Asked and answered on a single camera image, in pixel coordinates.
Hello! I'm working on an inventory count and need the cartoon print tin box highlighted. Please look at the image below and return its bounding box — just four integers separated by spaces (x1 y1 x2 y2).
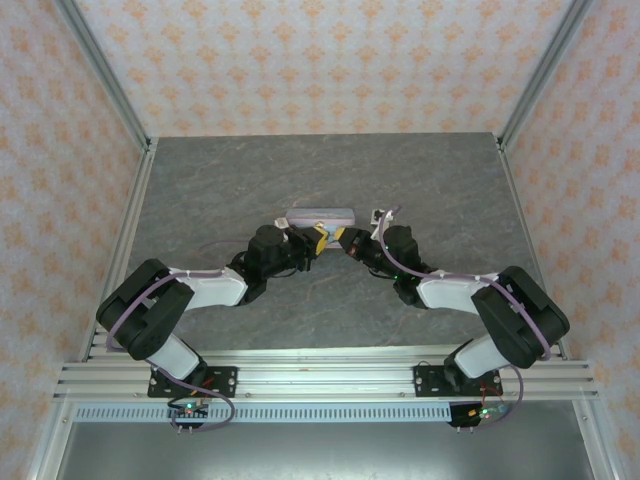
285 207 357 251

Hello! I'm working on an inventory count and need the grey metal panel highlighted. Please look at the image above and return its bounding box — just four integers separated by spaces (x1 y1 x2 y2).
52 421 599 480

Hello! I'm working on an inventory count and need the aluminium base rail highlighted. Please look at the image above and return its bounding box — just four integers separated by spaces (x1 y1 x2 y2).
53 349 599 401

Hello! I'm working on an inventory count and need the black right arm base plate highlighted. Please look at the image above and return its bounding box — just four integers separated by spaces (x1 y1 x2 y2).
413 363 501 399

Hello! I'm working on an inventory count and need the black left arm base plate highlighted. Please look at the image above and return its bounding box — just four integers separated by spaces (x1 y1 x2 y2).
147 366 239 399

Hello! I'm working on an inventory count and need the aluminium table side rail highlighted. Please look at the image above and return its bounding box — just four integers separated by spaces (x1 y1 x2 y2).
494 134 571 362
79 137 160 362

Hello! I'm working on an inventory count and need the grey slotted cable duct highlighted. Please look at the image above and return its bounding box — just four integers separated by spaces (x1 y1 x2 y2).
74 405 454 424

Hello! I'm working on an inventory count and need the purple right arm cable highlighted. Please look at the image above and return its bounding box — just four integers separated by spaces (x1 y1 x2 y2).
379 205 554 432

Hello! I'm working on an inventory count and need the aluminium frame post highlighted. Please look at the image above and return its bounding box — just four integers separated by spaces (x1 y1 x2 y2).
497 0 599 151
52 0 154 151

